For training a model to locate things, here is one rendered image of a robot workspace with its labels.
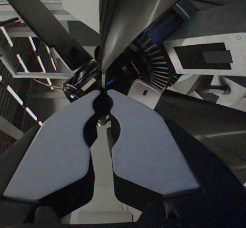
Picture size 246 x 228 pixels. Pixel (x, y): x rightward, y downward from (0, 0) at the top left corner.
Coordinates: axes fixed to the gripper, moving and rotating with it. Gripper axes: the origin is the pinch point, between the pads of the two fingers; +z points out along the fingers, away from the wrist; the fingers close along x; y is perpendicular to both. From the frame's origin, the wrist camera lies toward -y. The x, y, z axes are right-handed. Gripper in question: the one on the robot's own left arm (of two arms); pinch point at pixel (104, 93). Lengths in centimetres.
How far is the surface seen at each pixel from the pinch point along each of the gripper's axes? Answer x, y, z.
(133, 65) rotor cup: 4.7, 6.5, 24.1
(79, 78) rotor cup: -5.5, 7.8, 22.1
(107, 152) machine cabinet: -25, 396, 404
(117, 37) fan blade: 1.2, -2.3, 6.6
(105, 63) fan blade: -0.2, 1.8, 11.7
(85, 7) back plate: -8, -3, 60
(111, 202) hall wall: -46, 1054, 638
